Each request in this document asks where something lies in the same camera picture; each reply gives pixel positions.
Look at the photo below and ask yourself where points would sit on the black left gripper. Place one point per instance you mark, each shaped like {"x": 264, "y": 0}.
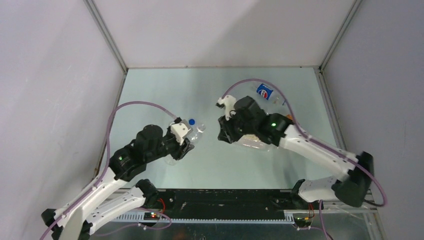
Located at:
{"x": 181, "y": 151}

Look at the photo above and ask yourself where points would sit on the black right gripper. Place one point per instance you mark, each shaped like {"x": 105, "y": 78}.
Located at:
{"x": 226, "y": 133}

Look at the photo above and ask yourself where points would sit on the clear unlabelled plastic bottle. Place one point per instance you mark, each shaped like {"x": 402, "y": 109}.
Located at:
{"x": 194, "y": 137}

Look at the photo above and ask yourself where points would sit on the cream label clear bottle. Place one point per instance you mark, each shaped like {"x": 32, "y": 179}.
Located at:
{"x": 253, "y": 142}

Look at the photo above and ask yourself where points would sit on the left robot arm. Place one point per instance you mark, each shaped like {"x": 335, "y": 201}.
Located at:
{"x": 150, "y": 144}

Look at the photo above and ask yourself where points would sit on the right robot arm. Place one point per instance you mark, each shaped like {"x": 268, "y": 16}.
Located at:
{"x": 352, "y": 173}

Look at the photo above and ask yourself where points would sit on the Pepsi bottle blue label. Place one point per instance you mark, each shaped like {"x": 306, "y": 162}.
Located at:
{"x": 266, "y": 94}

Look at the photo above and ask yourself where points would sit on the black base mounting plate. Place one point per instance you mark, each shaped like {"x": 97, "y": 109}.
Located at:
{"x": 228, "y": 203}

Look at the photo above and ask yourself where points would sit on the left controller board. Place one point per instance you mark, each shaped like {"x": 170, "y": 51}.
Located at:
{"x": 151, "y": 216}

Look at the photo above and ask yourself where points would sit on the controller board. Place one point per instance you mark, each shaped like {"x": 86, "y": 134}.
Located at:
{"x": 151, "y": 216}
{"x": 302, "y": 223}

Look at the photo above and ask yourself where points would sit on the right controller board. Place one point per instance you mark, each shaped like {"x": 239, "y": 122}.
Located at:
{"x": 302, "y": 223}

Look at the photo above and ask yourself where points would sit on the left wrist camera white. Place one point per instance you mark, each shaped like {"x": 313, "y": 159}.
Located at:
{"x": 181, "y": 130}

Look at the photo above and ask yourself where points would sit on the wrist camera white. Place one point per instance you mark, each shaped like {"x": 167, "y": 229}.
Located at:
{"x": 181, "y": 130}
{"x": 227, "y": 103}

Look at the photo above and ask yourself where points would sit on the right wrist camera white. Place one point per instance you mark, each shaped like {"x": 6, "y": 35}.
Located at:
{"x": 227, "y": 103}

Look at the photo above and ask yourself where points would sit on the white slotted cable duct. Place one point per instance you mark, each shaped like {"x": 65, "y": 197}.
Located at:
{"x": 137, "y": 217}

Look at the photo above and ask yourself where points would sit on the grey aluminium frame rail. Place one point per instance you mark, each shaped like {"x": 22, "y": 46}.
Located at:
{"x": 371, "y": 216}

